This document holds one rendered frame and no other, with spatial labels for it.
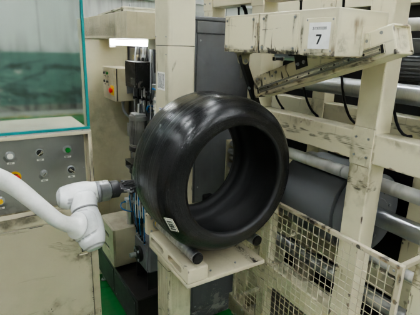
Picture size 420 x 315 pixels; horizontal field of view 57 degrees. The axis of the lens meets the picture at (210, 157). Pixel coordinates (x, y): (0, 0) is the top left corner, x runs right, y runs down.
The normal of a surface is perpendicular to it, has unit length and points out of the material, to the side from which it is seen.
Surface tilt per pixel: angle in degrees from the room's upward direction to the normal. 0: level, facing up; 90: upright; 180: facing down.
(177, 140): 64
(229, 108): 43
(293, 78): 90
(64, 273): 90
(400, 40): 72
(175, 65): 90
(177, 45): 90
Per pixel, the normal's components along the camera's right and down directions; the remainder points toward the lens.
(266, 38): -0.85, 0.12
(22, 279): 0.53, 0.25
